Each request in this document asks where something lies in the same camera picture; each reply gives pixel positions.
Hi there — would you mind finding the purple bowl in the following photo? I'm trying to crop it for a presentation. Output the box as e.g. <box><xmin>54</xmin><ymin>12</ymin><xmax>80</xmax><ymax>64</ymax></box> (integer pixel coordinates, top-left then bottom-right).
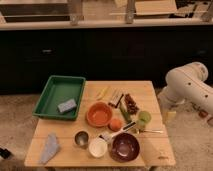
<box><xmin>110</xmin><ymin>133</ymin><xmax>140</xmax><ymax>162</ymax></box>

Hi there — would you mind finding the brown white snack bar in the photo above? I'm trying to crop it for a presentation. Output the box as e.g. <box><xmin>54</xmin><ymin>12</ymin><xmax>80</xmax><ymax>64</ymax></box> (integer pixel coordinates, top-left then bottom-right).
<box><xmin>108</xmin><ymin>90</ymin><xmax>124</xmax><ymax>108</ymax></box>

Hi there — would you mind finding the white measuring scoop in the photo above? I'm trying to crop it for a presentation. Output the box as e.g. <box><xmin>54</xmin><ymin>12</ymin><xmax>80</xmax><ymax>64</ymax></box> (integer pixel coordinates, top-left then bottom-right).
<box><xmin>99</xmin><ymin>131</ymin><xmax>121</xmax><ymax>143</ymax></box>

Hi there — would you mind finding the green plastic tray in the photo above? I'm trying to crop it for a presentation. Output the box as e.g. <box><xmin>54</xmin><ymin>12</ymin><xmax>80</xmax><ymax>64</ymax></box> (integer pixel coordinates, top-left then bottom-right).
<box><xmin>33</xmin><ymin>75</ymin><xmax>86</xmax><ymax>121</ymax></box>

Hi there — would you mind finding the small metal cup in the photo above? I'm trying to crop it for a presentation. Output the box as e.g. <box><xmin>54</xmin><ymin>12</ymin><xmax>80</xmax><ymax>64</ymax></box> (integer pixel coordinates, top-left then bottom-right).
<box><xmin>75</xmin><ymin>131</ymin><xmax>89</xmax><ymax>148</ymax></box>

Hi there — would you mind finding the black white marker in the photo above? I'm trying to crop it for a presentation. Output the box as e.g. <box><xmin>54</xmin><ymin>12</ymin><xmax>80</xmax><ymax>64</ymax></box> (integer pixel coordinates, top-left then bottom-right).
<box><xmin>122</xmin><ymin>122</ymin><xmax>136</xmax><ymax>131</ymax></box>

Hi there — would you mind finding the yellow banana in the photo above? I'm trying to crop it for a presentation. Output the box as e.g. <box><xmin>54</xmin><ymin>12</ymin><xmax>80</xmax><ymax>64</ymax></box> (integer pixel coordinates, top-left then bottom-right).
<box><xmin>97</xmin><ymin>86</ymin><xmax>109</xmax><ymax>100</ymax></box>

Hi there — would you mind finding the green cup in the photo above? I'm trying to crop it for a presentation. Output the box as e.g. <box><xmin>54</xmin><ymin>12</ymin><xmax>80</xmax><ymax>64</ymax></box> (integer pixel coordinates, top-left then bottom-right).
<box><xmin>137</xmin><ymin>111</ymin><xmax>152</xmax><ymax>130</ymax></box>

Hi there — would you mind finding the metal spoon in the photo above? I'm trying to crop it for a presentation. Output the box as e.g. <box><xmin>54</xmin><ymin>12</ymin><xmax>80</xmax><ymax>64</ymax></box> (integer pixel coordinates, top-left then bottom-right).
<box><xmin>135</xmin><ymin>129</ymin><xmax>163</xmax><ymax>134</ymax></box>

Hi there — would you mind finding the blue sponge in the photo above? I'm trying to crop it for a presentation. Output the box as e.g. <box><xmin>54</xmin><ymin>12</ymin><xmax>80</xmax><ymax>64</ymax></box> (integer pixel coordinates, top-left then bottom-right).
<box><xmin>57</xmin><ymin>99</ymin><xmax>77</xmax><ymax>113</ymax></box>

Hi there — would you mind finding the blue folded cloth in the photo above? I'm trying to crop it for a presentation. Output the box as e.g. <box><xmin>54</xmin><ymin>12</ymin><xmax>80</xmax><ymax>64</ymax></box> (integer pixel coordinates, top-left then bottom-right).
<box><xmin>39</xmin><ymin>133</ymin><xmax>60</xmax><ymax>164</ymax></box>

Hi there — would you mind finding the orange fruit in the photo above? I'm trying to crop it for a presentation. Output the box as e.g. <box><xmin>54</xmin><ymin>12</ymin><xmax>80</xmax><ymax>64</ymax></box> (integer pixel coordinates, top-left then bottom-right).
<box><xmin>109</xmin><ymin>118</ymin><xmax>122</xmax><ymax>131</ymax></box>

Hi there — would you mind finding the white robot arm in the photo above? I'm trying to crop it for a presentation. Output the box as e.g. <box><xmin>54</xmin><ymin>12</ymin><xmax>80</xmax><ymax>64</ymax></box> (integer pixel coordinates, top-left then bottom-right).
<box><xmin>158</xmin><ymin>62</ymin><xmax>213</xmax><ymax>116</ymax></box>

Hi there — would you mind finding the orange bowl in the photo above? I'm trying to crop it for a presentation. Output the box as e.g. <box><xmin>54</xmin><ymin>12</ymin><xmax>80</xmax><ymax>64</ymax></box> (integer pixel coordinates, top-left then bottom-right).
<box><xmin>86</xmin><ymin>102</ymin><xmax>113</xmax><ymax>127</ymax></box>

